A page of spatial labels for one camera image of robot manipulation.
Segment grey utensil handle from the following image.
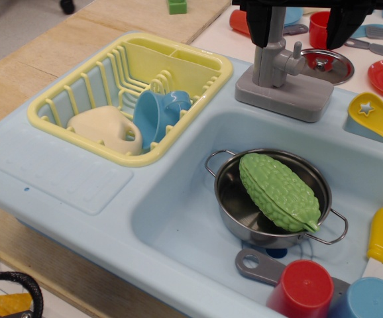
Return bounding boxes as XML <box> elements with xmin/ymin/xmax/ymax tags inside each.
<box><xmin>283</xmin><ymin>24</ymin><xmax>309</xmax><ymax>35</ymax></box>

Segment black braided cable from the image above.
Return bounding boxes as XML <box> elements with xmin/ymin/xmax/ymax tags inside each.
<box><xmin>0</xmin><ymin>271</ymin><xmax>44</xmax><ymax>318</ymax></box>

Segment black chair caster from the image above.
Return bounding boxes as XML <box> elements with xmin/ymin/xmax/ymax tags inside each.
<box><xmin>60</xmin><ymin>0</ymin><xmax>76</xmax><ymax>15</ymax></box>

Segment red toy cup back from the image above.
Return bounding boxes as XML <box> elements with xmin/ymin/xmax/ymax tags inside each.
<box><xmin>309</xmin><ymin>11</ymin><xmax>330</xmax><ymax>50</ymax></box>

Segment blue toy cup in rack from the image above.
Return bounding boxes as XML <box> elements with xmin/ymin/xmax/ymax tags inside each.
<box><xmin>133</xmin><ymin>90</ymin><xmax>192</xmax><ymax>150</ymax></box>

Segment light blue toy sink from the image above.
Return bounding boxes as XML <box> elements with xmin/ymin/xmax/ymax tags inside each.
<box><xmin>0</xmin><ymin>47</ymin><xmax>383</xmax><ymax>317</ymax></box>

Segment yellow cloth piece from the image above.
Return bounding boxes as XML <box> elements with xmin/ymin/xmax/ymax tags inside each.
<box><xmin>0</xmin><ymin>293</ymin><xmax>32</xmax><ymax>317</ymax></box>

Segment red toy cup front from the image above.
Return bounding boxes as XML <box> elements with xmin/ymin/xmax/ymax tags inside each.
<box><xmin>266</xmin><ymin>260</ymin><xmax>334</xmax><ymax>317</ymax></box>

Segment green toy bitter gourd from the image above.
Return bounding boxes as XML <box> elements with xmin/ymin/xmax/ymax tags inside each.
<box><xmin>239</xmin><ymin>153</ymin><xmax>321</xmax><ymax>233</ymax></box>

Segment grey toy faucet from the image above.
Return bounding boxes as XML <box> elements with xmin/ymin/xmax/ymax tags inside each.
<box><xmin>235</xmin><ymin>7</ymin><xmax>333</xmax><ymax>123</ymax></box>

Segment cream toy mug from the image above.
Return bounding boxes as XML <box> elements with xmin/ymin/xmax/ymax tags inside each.
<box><xmin>67</xmin><ymin>105</ymin><xmax>143</xmax><ymax>155</ymax></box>

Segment yellow star scoop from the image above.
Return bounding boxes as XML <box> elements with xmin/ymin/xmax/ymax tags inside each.
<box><xmin>348</xmin><ymin>92</ymin><xmax>383</xmax><ymax>138</ymax></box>

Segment blue toy fork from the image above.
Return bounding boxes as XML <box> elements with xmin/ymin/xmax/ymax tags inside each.
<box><xmin>352</xmin><ymin>24</ymin><xmax>383</xmax><ymax>39</ymax></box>

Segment steel pot lid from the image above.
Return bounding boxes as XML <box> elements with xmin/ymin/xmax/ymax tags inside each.
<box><xmin>301</xmin><ymin>48</ymin><xmax>355</xmax><ymax>85</ymax></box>

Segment small steel pot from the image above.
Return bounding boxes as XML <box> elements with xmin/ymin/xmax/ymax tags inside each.
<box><xmin>205</xmin><ymin>149</ymin><xmax>349</xmax><ymax>249</ymax></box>

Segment blue toy cup front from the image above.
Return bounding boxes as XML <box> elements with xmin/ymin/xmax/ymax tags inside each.
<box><xmin>328</xmin><ymin>278</ymin><xmax>383</xmax><ymax>318</ymax></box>

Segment green toy block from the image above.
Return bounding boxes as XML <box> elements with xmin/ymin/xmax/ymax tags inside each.
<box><xmin>167</xmin><ymin>0</ymin><xmax>188</xmax><ymax>15</ymax></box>

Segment grey toy spatula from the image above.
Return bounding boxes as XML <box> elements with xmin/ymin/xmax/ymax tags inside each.
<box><xmin>234</xmin><ymin>248</ymin><xmax>351</xmax><ymax>299</ymax></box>

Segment grey faucet lever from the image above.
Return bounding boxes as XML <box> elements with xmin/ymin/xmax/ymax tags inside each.
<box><xmin>292</xmin><ymin>41</ymin><xmax>302</xmax><ymax>60</ymax></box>

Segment grey toy turner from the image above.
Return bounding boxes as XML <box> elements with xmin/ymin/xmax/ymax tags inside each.
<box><xmin>365</xmin><ymin>26</ymin><xmax>383</xmax><ymax>39</ymax></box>

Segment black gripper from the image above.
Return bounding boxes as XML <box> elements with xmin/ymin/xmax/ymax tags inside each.
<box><xmin>231</xmin><ymin>0</ymin><xmax>383</xmax><ymax>50</ymax></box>

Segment grey toy knife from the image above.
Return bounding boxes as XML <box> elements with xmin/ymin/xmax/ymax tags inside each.
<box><xmin>345</xmin><ymin>38</ymin><xmax>383</xmax><ymax>56</ymax></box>

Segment orange red toy cup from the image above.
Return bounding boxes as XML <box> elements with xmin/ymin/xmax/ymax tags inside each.
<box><xmin>229</xmin><ymin>9</ymin><xmax>250</xmax><ymax>36</ymax></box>

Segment yellow dish rack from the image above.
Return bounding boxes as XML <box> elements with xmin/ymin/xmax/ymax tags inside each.
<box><xmin>27</xmin><ymin>32</ymin><xmax>233</xmax><ymax>167</ymax></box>

